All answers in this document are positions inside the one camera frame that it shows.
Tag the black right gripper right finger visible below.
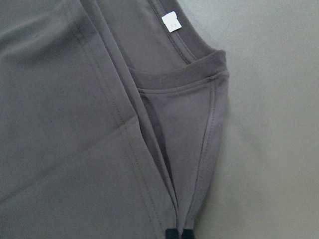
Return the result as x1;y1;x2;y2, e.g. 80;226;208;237
181;229;195;239

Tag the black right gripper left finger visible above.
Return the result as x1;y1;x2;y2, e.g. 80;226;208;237
165;229;179;239

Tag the brown t-shirt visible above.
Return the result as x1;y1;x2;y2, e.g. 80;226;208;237
0;0;229;239

